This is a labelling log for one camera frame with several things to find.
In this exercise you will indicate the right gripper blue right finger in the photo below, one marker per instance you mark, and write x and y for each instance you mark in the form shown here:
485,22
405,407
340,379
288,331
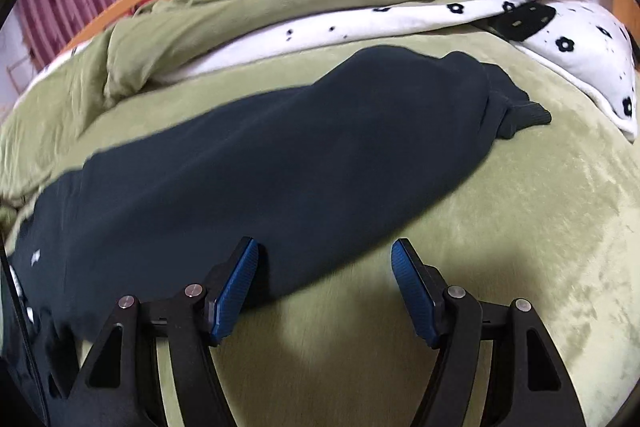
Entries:
421,287

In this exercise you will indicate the dark navy sweatshirt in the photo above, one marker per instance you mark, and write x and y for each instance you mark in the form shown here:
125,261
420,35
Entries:
316,174

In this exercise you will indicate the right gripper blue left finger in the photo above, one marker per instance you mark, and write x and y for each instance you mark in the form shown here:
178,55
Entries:
227,286

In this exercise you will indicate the green quilt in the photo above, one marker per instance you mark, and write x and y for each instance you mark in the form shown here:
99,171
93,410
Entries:
116,64

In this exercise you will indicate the white floral pillow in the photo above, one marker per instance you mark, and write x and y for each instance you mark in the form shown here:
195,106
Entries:
586,45

